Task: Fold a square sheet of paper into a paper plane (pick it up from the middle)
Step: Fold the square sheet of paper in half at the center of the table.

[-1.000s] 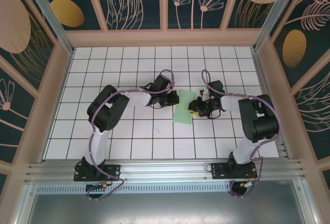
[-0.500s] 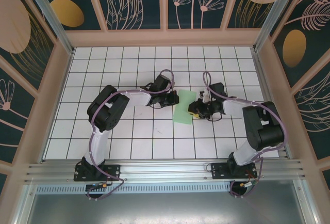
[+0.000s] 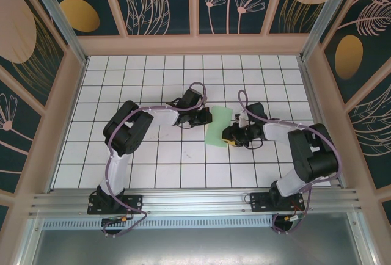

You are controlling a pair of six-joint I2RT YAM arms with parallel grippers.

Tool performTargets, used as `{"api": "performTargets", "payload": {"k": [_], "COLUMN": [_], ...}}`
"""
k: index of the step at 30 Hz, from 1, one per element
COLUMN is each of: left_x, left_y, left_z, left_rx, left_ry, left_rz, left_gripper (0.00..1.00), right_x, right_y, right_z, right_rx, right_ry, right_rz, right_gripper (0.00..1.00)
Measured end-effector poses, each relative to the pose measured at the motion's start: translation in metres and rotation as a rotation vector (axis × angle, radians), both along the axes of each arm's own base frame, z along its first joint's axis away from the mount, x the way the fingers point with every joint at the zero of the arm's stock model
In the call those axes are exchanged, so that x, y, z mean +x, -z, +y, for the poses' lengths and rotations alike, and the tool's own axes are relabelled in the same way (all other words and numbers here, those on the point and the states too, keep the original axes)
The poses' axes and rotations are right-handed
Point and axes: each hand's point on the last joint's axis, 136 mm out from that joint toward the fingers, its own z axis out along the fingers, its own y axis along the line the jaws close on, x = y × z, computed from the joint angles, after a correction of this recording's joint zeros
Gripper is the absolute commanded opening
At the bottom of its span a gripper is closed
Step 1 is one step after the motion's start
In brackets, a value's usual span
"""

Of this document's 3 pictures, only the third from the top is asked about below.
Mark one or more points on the green paper sheet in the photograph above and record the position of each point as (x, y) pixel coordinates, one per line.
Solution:
(218, 124)

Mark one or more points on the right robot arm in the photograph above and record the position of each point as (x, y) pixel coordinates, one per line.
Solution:
(305, 155)

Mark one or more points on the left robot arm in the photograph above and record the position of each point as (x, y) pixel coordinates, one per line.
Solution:
(122, 130)

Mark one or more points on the grey metal sheet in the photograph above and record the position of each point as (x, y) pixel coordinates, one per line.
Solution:
(195, 246)

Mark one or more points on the black controller board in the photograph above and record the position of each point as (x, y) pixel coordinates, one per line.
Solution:
(113, 220)

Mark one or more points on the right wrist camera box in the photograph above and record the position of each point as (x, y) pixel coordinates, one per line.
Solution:
(242, 120)

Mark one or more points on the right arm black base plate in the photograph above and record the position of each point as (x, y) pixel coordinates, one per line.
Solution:
(258, 202)

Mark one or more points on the long aluminium base rail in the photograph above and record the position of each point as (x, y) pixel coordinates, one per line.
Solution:
(195, 199)

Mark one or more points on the aluminium side rail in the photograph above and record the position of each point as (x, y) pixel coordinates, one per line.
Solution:
(311, 94)

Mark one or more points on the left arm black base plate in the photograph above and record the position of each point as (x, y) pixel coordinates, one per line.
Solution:
(134, 201)

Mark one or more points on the aluminium corner post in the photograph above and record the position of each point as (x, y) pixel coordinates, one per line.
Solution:
(330, 17)
(59, 17)

